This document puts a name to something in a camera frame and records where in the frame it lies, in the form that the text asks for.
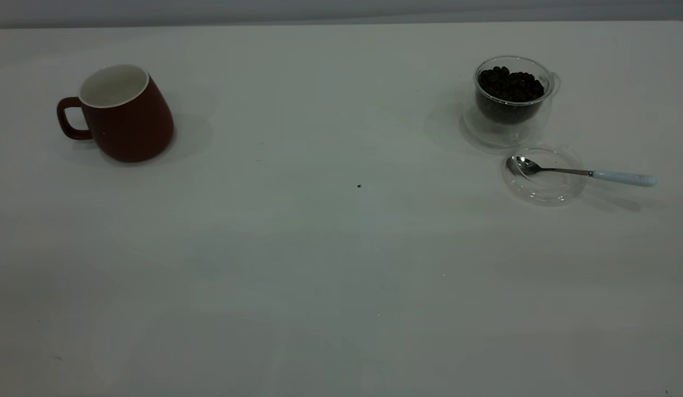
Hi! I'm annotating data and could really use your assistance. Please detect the red ceramic mug white inside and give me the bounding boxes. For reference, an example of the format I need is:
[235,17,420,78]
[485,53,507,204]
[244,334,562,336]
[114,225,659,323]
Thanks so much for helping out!
[56,63,175,163]

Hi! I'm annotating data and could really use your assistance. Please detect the metal spoon light blue handle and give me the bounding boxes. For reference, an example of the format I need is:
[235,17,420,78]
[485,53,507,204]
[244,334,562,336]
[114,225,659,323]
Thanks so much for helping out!
[507,155,658,188]

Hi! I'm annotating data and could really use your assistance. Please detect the dark coffee beans pile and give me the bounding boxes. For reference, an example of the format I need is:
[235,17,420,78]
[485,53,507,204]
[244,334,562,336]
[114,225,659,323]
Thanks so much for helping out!
[476,66,546,125]

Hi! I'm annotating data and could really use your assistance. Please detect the white tablecloth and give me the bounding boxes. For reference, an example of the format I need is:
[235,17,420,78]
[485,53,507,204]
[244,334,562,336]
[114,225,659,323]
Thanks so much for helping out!
[0,21,683,397]

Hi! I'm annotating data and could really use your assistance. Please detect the clear glass cup with handle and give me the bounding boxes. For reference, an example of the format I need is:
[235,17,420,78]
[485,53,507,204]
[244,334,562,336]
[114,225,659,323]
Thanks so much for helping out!
[461,55,562,148]

